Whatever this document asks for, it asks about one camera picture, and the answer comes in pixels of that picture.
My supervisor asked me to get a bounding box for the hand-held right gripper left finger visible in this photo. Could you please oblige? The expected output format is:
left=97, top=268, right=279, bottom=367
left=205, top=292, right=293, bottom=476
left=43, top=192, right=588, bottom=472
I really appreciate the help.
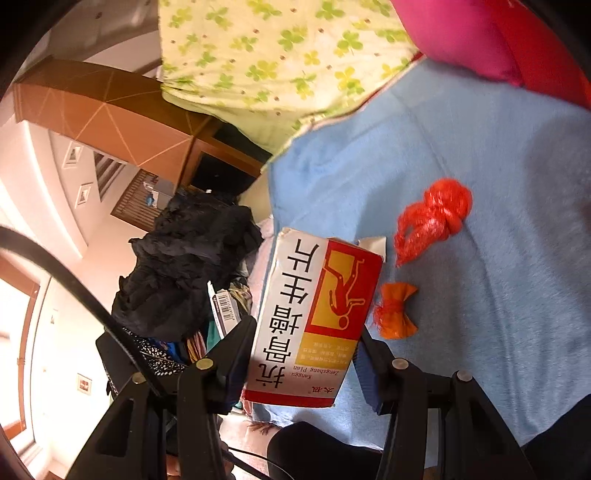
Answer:
left=67, top=316, right=257, bottom=480

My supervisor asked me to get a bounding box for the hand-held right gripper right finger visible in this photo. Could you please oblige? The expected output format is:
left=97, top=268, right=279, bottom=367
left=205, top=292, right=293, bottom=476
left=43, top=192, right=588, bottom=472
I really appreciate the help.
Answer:
left=353, top=325, right=536, bottom=480

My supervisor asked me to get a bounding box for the orange candy wrapper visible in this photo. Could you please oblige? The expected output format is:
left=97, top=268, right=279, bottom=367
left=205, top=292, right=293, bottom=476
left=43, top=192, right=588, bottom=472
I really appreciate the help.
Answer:
left=373, top=282, right=419, bottom=340

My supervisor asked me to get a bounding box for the white red medicine box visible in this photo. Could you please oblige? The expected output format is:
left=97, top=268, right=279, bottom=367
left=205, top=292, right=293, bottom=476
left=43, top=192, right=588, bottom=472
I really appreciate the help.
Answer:
left=242, top=226, right=386, bottom=409

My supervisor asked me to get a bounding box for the small knotted red plastic bag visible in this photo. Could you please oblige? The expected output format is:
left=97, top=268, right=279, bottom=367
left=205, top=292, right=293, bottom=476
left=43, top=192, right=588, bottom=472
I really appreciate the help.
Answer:
left=394, top=178, right=474, bottom=268

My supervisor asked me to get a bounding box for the white barcode packet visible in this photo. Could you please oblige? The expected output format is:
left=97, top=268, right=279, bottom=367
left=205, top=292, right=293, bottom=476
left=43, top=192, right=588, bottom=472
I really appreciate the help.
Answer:
left=207, top=281, right=242, bottom=339

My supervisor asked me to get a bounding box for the black trouser leg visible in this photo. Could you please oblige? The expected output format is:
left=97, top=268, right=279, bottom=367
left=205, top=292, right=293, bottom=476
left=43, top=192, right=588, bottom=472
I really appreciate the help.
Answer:
left=267, top=421, right=386, bottom=480

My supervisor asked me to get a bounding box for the black crumpled cloth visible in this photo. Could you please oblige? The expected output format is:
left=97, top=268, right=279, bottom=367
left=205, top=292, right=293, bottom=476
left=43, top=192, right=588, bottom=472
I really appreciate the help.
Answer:
left=111, top=187, right=264, bottom=340

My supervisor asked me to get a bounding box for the wooden lattice screen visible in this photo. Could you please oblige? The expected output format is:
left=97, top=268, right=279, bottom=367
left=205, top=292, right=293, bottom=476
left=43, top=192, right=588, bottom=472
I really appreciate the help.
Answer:
left=110, top=167, right=183, bottom=232

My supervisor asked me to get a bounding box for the light blue blanket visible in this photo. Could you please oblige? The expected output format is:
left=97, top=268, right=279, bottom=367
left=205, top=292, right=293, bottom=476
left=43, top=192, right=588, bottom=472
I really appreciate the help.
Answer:
left=249, top=58, right=591, bottom=446

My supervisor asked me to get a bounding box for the brown wooden cabinet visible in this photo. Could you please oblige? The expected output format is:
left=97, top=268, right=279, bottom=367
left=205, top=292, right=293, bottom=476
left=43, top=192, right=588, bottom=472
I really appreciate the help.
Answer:
left=13, top=58, right=273, bottom=195

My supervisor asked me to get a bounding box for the clover print pillow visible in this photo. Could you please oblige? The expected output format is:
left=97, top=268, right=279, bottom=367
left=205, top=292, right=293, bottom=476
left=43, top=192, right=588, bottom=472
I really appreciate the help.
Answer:
left=157, top=0, right=423, bottom=153

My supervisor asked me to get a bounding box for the red paper shopping bag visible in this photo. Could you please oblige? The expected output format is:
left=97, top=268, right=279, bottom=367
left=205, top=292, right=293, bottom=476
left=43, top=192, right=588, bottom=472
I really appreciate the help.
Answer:
left=480, top=0, right=591, bottom=109

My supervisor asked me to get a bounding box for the black cable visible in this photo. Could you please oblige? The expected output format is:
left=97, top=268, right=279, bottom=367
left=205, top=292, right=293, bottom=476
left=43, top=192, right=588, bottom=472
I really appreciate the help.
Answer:
left=0, top=225, right=160, bottom=398

